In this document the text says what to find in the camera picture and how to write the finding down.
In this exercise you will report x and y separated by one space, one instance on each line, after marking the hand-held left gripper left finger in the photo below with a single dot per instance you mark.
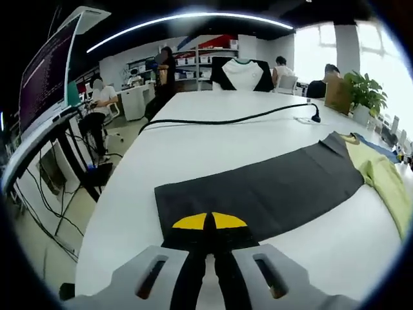
148 277

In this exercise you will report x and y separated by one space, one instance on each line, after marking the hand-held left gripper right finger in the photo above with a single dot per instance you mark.
274 281

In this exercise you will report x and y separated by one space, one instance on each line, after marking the white flat socket plate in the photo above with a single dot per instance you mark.
303 120

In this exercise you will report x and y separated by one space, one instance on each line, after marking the white low cabinet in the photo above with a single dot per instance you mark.
135 103

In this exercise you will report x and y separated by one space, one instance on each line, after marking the white standing desk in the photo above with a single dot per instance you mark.
32 143

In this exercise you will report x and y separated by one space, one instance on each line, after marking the white office chair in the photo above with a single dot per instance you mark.
288 85

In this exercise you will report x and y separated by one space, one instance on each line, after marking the brown paper bag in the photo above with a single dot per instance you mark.
335 93

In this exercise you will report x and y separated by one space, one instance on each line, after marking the teal board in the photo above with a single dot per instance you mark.
73 93

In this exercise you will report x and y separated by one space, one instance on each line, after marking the white and black raglan shirt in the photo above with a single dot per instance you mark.
240 76

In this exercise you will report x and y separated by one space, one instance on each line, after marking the green potted plant white pot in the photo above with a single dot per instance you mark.
364 90

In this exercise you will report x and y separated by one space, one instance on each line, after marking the shelf with white bins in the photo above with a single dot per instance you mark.
200 59

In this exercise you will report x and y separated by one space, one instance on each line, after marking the bright window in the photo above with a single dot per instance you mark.
316 58
380 58

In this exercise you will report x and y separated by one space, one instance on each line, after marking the white ceiling air conditioner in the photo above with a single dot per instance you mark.
96 14

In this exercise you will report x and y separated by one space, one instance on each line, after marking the straight ceiling light strip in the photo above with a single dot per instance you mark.
219 14

